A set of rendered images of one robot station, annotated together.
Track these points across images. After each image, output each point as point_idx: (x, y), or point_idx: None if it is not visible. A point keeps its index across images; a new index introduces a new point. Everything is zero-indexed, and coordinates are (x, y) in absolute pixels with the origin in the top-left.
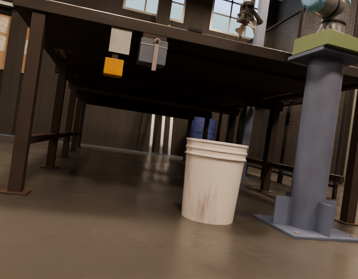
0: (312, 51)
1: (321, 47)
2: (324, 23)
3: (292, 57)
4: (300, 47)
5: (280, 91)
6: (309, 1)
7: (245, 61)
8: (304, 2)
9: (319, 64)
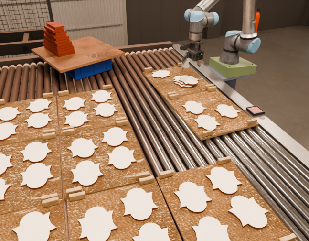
0: (244, 77)
1: (250, 75)
2: (236, 52)
3: (227, 80)
4: (234, 73)
5: None
6: (254, 50)
7: None
8: (251, 50)
9: (236, 79)
